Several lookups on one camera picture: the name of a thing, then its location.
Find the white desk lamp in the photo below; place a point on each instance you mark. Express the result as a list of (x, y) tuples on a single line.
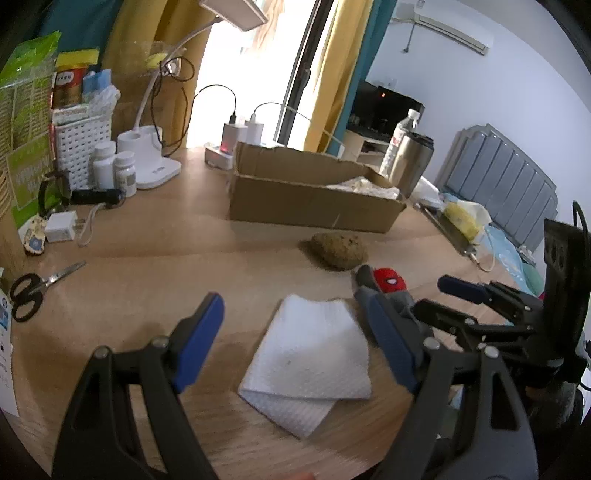
[(176, 23)]

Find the grey bed headboard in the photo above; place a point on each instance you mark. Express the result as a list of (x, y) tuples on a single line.
[(486, 167)]

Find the yellow plush in bag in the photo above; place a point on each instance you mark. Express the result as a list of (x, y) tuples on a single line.
[(157, 55)]

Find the grey sock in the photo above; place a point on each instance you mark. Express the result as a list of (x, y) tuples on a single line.
[(402, 301)]

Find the black monitor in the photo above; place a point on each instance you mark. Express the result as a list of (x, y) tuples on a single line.
[(377, 110)]

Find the white paper towel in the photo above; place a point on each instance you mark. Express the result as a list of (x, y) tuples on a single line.
[(363, 186), (313, 354)]

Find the black scissors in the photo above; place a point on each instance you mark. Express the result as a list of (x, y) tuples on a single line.
[(27, 292)]

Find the clear plastic water bottle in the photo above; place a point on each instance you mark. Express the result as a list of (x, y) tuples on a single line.
[(408, 124)]

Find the yellow tissue pack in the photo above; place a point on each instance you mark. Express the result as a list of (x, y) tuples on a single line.
[(470, 218)]

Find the white power strip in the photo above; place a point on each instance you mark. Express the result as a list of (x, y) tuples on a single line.
[(216, 158)]

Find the red spiderman plush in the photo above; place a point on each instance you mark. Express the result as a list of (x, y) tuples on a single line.
[(389, 280)]

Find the small white plug adapter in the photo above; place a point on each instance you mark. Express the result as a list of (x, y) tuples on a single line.
[(63, 227)]

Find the white charger with black cable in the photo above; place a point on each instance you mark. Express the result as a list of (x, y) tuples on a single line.
[(232, 133)]

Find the white pill bottle left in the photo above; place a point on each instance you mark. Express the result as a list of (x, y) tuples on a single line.
[(102, 164)]

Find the brown cardboard box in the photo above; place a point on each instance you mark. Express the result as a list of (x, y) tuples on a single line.
[(284, 186)]

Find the brown plush toy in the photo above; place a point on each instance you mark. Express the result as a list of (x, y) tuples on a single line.
[(339, 251)]

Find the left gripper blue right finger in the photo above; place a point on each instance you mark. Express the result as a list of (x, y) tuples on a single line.
[(399, 338)]

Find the beige tv cabinet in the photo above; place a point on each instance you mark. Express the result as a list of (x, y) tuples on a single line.
[(361, 149)]

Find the steel thermos tumbler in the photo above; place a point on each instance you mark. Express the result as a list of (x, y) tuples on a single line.
[(413, 156)]

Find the white pill bottle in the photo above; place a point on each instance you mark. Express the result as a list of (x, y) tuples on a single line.
[(102, 164), (125, 173)]

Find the yellow lidded can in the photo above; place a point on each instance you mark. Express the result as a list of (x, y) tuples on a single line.
[(71, 68)]

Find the white pill bottle right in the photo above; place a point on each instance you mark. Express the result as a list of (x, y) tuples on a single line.
[(125, 173)]

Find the black flashlight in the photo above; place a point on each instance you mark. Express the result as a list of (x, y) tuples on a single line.
[(110, 197)]

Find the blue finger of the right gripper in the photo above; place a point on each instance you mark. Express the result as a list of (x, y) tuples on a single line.
[(471, 292), (448, 320)]

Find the white air conditioner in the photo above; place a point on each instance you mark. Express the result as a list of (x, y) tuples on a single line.
[(457, 27)]

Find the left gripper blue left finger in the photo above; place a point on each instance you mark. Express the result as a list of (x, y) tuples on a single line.
[(192, 339)]

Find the white plastic basket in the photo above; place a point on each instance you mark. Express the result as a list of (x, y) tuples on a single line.
[(75, 143)]

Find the green snack bag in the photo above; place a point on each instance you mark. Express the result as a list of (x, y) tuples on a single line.
[(27, 84)]

